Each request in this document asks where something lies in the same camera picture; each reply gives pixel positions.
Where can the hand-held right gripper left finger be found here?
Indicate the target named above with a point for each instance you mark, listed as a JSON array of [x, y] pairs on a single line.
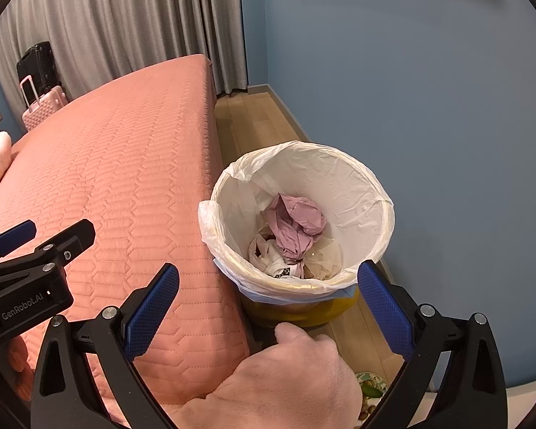
[[154, 308]]

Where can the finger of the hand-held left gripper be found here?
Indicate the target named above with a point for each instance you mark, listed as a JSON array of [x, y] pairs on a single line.
[[15, 237], [78, 237]]

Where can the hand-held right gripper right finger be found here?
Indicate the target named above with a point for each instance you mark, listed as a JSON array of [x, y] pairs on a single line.
[[382, 308]]

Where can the yellow trash bin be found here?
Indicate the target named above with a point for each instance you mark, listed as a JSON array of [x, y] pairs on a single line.
[[339, 306]]

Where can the leopard print ribbon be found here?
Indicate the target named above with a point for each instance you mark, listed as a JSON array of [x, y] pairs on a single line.
[[283, 271]]

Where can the purple paper bag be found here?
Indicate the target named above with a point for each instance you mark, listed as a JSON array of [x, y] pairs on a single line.
[[299, 223]]

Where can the white cloth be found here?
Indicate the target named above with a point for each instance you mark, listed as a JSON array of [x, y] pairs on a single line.
[[263, 254]]

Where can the green patterned slipper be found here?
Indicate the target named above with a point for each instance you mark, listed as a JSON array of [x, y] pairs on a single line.
[[370, 384]]

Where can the pink quilted bed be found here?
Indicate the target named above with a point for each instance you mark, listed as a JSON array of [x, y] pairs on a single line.
[[138, 152]]

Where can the pink suitcase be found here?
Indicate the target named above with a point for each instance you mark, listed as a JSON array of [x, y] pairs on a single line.
[[47, 107]]

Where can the black suitcase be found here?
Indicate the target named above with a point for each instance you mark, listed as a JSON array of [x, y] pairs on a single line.
[[38, 62]]

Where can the grey curtain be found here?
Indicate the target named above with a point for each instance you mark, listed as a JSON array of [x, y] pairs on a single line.
[[138, 13]]

